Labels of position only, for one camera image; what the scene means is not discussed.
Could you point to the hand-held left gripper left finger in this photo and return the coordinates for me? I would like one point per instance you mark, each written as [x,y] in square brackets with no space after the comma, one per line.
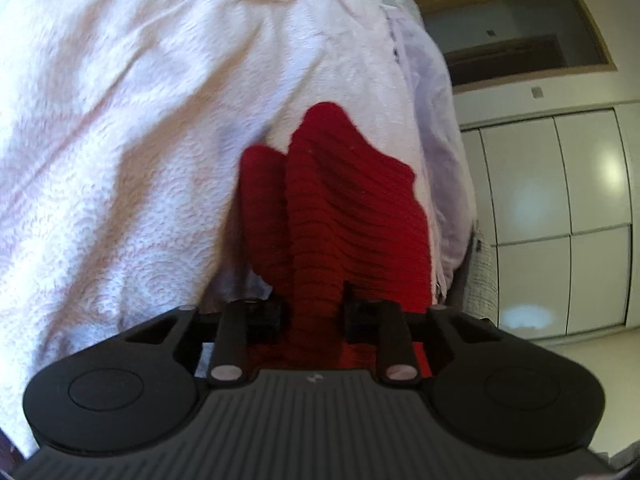
[265,320]

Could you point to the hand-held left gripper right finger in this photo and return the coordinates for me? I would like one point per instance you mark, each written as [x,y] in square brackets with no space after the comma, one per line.
[360,317]

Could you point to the red patterned knit sweater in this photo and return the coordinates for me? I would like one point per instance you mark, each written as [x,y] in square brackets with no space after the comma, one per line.
[340,210]

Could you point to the white glossy wardrobe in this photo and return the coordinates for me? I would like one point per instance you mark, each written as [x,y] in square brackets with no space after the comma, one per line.
[530,185]

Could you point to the bed with white bedspread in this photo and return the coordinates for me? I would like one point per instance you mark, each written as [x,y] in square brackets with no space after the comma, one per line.
[125,135]

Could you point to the small wall switch plate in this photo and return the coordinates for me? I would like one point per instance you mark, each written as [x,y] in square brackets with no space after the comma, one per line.
[537,92]

